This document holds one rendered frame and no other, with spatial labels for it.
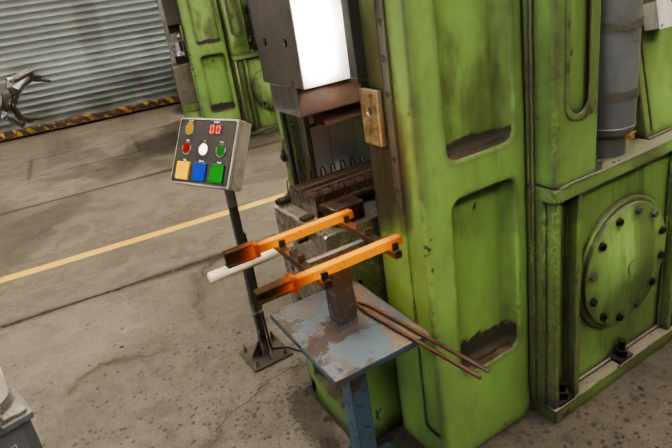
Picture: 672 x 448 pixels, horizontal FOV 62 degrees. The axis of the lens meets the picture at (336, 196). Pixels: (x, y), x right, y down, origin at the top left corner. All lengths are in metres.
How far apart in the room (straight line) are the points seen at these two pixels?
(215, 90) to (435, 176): 5.35
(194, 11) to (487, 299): 5.32
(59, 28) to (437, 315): 8.48
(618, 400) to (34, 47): 8.80
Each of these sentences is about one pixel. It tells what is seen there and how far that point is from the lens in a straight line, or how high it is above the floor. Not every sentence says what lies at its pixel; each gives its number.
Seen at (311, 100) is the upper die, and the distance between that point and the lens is 1.84.
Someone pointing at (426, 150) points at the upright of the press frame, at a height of 1.19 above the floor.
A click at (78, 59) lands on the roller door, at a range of 9.72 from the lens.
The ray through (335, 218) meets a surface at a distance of 1.64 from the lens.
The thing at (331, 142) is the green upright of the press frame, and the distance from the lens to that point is 2.21.
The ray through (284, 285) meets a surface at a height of 1.03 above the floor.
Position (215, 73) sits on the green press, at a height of 0.78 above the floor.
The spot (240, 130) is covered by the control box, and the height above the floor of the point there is 1.16.
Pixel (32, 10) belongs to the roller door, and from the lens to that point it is 9.69.
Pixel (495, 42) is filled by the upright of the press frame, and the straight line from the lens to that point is 1.81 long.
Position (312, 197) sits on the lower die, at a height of 0.99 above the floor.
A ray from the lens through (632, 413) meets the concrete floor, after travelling 2.53.
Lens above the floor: 1.69
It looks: 22 degrees down
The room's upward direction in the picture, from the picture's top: 9 degrees counter-clockwise
